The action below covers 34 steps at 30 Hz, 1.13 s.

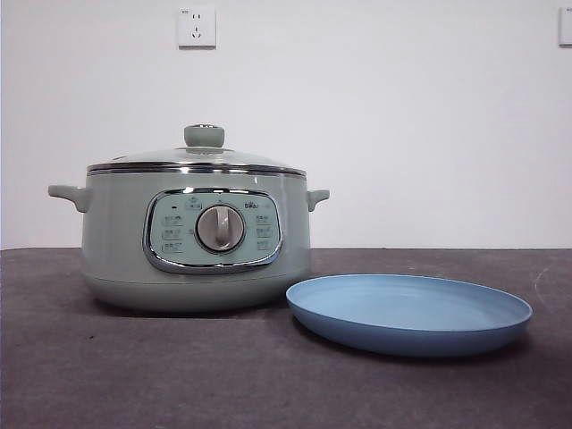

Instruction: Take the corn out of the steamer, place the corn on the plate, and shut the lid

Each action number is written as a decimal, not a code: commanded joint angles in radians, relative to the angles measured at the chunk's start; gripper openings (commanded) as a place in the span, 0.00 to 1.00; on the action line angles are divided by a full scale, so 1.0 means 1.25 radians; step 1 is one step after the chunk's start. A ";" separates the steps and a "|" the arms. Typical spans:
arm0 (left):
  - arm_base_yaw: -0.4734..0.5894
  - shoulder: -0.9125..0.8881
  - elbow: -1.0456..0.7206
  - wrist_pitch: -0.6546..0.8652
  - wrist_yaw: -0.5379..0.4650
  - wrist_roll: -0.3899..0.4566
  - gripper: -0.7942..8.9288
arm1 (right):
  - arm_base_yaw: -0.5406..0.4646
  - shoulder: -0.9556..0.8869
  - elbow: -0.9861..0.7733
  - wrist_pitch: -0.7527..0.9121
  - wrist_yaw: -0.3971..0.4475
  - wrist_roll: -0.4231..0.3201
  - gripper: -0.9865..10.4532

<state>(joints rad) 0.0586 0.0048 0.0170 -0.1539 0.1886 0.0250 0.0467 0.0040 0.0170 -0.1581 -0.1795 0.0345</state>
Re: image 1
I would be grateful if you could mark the glass lid with round knob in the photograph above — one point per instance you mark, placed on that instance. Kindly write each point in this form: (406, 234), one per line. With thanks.
(204, 136)

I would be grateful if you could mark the blue round plate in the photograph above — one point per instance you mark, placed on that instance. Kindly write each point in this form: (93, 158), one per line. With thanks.
(402, 308)

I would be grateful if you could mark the pale green electric steamer pot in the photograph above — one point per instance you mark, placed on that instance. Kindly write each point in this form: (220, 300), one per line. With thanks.
(116, 250)

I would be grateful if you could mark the white wall power socket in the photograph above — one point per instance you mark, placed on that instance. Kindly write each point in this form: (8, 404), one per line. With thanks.
(197, 27)

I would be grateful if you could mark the white wall switch plate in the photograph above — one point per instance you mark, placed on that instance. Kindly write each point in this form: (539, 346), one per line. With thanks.
(566, 27)

